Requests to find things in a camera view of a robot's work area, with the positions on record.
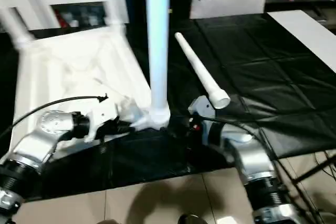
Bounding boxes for white plastic table leg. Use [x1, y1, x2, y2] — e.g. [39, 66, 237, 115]
[101, 0, 127, 32]
[0, 6, 35, 50]
[174, 32, 231, 110]
[143, 0, 171, 130]

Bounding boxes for white plastic table top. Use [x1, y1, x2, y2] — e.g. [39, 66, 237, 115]
[12, 26, 171, 156]

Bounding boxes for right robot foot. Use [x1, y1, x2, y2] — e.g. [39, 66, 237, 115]
[178, 213, 203, 224]

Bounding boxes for red packet in cabinet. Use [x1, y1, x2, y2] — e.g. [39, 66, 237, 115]
[56, 10, 66, 27]

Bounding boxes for black stand leg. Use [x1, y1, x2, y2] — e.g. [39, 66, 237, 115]
[292, 153, 336, 185]

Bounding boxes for white side table board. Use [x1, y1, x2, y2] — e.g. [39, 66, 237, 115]
[267, 10, 336, 74]

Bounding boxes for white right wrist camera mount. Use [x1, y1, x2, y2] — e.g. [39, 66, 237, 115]
[188, 95, 218, 146]

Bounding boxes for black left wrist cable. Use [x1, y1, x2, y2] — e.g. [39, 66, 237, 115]
[0, 93, 109, 141]

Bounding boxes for tangled floor cables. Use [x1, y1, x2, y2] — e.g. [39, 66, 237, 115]
[278, 150, 336, 224]

